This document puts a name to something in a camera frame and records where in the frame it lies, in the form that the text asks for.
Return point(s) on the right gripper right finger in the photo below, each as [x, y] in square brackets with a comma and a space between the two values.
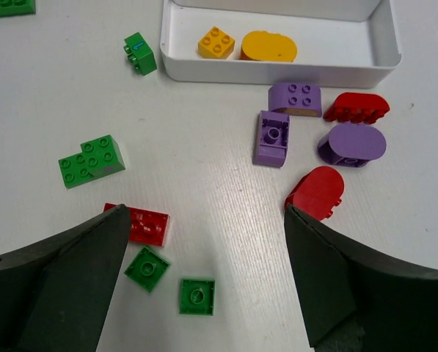
[354, 298]

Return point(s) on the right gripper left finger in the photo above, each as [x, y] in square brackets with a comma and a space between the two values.
[55, 293]

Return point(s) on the yellow oval lego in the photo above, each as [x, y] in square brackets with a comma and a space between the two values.
[268, 47]

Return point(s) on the yellow square lego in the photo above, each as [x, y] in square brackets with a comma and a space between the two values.
[216, 44]

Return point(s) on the green flat lego left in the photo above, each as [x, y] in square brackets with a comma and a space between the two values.
[147, 269]

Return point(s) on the green flat lego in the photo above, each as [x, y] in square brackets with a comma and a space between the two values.
[197, 296]
[147, 269]

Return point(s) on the red oval lego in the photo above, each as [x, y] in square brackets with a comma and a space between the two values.
[318, 192]

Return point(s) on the red rectangular lego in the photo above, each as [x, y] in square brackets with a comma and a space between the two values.
[148, 227]

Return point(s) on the green flat lego right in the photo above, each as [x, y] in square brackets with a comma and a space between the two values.
[197, 296]

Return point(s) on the green stacked lego pair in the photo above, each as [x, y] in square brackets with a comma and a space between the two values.
[98, 158]

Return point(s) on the purple oval lego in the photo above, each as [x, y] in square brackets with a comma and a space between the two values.
[352, 145]

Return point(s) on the purple square lego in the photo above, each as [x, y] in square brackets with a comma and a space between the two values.
[271, 143]

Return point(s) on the red rounded lego upper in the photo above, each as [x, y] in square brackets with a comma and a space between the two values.
[357, 108]

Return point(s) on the purple curved lego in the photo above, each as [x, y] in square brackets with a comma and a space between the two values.
[296, 99]

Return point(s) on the white divided sorting tray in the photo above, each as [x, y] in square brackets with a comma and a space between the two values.
[351, 44]

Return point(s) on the small green number lego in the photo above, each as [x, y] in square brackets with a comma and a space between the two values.
[139, 54]

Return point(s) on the green long lego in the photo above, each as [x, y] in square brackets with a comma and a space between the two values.
[10, 8]

